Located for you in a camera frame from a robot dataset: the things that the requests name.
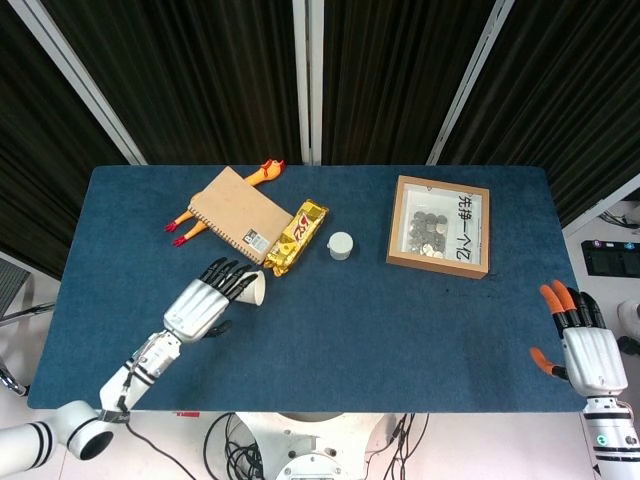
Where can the left black-fingered robot hand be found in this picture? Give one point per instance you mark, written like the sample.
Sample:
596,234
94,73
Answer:
195,310

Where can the right orange-tipped robot hand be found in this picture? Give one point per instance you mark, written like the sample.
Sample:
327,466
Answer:
592,360

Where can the white paper cup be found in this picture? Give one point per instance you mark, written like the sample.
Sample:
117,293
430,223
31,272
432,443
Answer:
255,292

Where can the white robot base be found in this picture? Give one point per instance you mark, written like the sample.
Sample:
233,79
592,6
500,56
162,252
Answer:
310,450

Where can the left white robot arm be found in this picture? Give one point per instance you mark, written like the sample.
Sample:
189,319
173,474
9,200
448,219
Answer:
145,360

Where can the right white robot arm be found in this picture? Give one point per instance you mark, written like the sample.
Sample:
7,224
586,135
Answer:
610,440

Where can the white shoe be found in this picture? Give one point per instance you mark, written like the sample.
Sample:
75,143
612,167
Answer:
630,312

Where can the black box with buttons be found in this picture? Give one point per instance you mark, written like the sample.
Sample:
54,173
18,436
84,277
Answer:
612,260

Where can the kraft spiral notebook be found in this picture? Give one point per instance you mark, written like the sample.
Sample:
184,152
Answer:
240,212

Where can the yellow snack package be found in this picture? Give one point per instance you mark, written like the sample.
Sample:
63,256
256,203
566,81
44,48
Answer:
295,235

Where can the yellow rubber chicken toy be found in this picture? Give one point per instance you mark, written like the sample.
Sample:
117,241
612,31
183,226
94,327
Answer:
267,172

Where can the blue felt table mat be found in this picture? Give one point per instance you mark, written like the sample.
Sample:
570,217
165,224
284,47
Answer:
350,325

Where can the small grey lidded container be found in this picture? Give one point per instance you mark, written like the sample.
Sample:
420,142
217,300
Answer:
340,245

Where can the grey chair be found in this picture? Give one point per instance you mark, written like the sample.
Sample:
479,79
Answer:
12,287

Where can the wooden shadow box with coins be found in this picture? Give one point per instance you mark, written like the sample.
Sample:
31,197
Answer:
440,225

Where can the black curtain panel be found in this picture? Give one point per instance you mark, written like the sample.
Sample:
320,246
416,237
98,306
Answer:
200,80
390,80
30,150
565,90

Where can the white partition post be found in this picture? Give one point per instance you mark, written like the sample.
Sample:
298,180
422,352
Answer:
470,80
75,75
307,80
600,205

